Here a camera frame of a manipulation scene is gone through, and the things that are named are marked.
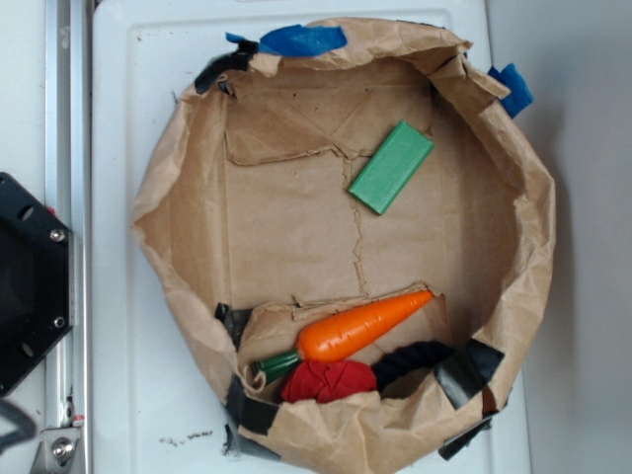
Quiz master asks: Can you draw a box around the blue tape strip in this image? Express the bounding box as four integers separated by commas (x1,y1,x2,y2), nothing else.
225,24,348,57
488,63,534,119

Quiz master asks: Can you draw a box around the blue tape top strip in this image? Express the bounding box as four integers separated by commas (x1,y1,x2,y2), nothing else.
225,24,348,57

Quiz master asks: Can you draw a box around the green rectangular block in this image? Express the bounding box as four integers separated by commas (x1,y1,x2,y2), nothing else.
348,120,435,215

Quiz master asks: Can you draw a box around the metal corner bracket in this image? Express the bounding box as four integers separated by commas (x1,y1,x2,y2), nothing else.
30,427,81,474

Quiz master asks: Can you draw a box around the orange plastic carrot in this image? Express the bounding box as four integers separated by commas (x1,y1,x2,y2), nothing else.
253,290,435,384

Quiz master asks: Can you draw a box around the blue tape right strip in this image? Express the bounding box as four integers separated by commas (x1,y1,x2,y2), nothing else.
488,63,534,119

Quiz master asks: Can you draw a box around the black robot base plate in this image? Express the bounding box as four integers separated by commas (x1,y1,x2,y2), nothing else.
1,172,72,397

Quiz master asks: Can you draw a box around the dark navy rope piece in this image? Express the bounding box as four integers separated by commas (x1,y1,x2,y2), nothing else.
370,340,457,391

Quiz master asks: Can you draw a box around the brown paper bag bin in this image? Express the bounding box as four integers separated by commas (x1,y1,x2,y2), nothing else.
132,18,555,473

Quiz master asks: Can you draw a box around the red crumpled cloth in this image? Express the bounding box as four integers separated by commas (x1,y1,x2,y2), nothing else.
280,360,377,404

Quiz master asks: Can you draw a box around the aluminium extrusion rail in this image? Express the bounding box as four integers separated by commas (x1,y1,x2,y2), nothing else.
44,1,97,473

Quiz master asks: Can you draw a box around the white cutting board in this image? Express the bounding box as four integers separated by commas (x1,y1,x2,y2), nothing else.
90,0,533,474

